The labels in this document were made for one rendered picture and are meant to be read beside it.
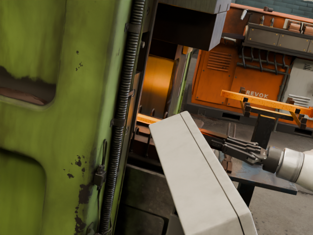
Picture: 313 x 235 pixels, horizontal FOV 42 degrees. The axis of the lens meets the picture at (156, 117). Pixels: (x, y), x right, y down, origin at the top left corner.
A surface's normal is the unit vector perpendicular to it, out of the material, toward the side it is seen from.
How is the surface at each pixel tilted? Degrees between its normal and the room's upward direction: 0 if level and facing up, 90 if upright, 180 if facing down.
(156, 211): 90
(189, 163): 30
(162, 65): 90
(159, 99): 90
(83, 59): 89
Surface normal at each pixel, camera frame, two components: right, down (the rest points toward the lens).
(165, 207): -0.28, 0.27
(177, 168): -0.33, -0.87
